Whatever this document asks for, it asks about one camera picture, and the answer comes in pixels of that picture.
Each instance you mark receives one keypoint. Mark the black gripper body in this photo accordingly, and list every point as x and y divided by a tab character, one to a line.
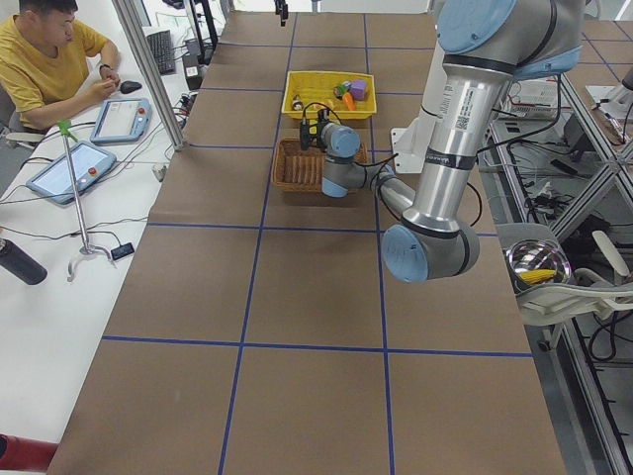
316	134

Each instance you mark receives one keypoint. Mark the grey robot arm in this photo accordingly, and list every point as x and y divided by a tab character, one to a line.
487	45

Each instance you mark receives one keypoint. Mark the brown wicker basket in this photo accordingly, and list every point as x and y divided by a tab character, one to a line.
297	170

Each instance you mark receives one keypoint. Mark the yellow wicker basket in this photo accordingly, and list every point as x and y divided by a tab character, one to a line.
317	88

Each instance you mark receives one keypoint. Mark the blue tape line crosswise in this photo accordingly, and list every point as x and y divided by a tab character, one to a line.
264	228

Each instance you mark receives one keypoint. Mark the toy panda figure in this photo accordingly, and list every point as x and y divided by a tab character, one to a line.
297	103

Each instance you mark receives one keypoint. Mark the toy carrot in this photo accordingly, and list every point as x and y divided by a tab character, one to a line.
349	101

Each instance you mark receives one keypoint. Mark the purple foam block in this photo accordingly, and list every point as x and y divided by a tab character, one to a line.
358	89

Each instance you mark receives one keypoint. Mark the black keyboard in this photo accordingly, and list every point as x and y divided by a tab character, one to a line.
162	50

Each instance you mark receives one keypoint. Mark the black computer mouse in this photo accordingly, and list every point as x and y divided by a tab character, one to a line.
128	87

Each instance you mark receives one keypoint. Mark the teach pendant far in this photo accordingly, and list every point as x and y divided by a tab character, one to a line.
121	121

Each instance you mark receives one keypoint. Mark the teach pendant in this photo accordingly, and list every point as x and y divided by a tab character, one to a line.
121	121
90	164

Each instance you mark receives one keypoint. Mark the metal grabber stick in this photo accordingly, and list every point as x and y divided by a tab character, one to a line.
88	250

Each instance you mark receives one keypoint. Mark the steel bowl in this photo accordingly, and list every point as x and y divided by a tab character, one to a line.
530	254

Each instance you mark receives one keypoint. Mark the teach pendant near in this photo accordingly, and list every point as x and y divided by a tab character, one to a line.
90	164

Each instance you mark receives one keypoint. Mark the toy corn cob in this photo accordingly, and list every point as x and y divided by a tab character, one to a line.
537	276

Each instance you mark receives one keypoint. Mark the man in yellow shirt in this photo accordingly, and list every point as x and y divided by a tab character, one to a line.
54	66

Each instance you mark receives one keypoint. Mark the black bottle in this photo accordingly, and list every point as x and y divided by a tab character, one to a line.
20	264

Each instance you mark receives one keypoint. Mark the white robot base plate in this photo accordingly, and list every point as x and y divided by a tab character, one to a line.
409	158

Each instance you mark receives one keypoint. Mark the aluminium frame post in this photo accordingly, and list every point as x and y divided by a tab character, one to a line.
130	22

